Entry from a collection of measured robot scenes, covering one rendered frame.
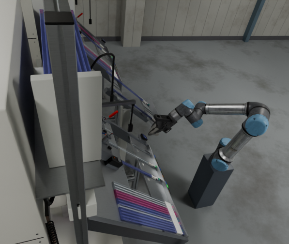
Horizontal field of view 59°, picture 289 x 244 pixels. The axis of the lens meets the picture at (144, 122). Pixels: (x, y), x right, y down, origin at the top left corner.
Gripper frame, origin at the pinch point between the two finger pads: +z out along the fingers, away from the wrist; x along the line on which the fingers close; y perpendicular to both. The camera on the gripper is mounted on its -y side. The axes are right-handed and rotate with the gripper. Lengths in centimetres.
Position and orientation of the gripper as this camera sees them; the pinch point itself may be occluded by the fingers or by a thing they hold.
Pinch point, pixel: (148, 133)
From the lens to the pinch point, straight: 175.3
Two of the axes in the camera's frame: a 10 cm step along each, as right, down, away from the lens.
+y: 5.9, 4.2, 6.9
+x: -3.0, -6.7, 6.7
